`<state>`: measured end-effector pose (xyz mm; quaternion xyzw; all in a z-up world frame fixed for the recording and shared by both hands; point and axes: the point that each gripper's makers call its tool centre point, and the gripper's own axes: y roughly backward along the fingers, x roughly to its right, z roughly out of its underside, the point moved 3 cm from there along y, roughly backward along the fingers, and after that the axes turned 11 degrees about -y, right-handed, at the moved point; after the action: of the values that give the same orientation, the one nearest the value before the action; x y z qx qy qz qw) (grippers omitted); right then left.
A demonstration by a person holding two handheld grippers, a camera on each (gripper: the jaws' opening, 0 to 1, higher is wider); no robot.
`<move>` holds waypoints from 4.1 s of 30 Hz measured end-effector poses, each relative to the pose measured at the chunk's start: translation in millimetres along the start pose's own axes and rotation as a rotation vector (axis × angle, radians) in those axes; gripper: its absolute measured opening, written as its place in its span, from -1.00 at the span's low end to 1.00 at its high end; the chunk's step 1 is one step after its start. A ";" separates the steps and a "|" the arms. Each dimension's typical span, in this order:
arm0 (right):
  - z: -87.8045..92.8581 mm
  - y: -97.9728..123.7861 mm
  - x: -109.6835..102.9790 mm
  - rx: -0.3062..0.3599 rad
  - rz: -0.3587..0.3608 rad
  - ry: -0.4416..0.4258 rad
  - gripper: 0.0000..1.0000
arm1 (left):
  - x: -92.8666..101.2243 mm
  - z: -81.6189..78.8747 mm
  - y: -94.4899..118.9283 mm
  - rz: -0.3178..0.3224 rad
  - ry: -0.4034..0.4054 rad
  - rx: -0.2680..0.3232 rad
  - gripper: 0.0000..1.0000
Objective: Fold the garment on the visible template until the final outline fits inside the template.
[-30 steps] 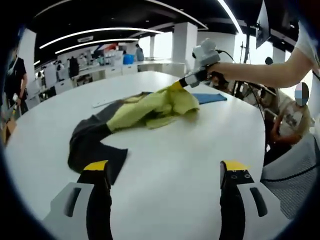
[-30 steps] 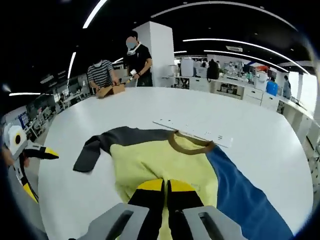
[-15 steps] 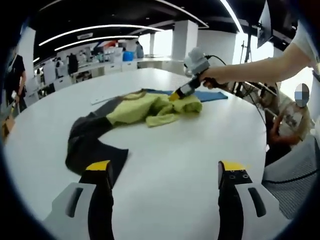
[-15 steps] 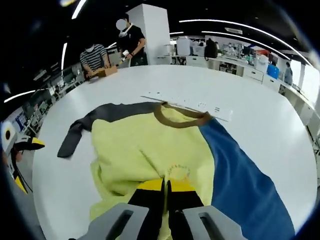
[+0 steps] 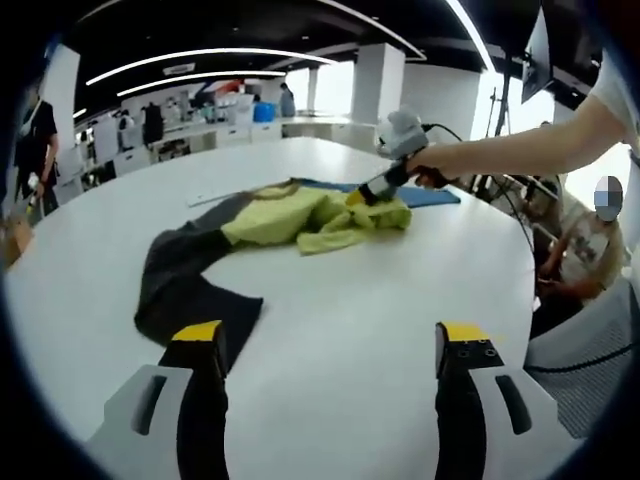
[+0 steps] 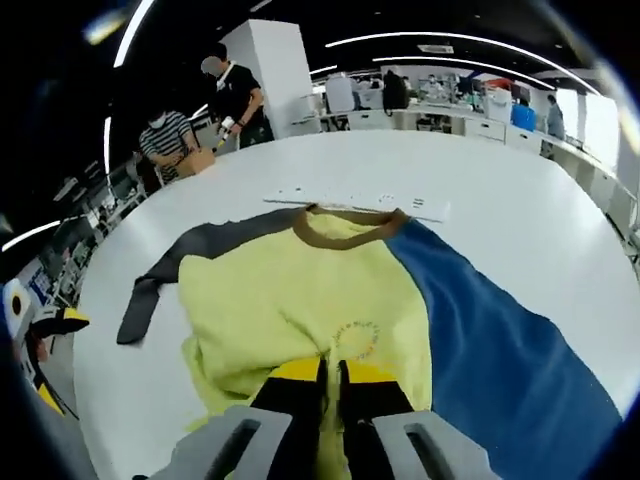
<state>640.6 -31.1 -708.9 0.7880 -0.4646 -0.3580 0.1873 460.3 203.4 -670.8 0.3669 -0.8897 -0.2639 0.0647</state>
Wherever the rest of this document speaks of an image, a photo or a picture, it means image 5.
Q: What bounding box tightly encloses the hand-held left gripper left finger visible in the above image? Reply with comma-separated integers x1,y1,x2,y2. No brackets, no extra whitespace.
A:
85,319,231,480

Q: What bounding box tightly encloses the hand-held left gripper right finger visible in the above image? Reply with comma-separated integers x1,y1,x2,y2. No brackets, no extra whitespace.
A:
432,321,561,480

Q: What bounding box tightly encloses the yellow grey blue garment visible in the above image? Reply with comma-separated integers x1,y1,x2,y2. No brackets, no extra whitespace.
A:
133,175,461,362

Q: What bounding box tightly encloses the person's right hand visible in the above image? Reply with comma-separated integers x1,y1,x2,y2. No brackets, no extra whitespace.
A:
406,148,464,190

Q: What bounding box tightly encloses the grey mesh office chair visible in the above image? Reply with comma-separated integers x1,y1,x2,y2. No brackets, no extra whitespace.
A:
523,279,640,441

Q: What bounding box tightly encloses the black monitor stand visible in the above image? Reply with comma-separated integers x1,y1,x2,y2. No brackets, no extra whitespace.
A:
492,52,516,136

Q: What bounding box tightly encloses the blue bin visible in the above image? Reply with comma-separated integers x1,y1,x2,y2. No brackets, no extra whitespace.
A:
252,101,279,124

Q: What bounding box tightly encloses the person's white shirt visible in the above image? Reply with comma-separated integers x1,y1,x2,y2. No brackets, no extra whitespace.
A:
587,47,640,151

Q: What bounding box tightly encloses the cardboard box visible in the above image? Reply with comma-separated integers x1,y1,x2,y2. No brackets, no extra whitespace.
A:
0,214,35,269

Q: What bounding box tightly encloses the black backpack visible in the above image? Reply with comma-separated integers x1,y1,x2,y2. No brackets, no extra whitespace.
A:
141,102,166,147

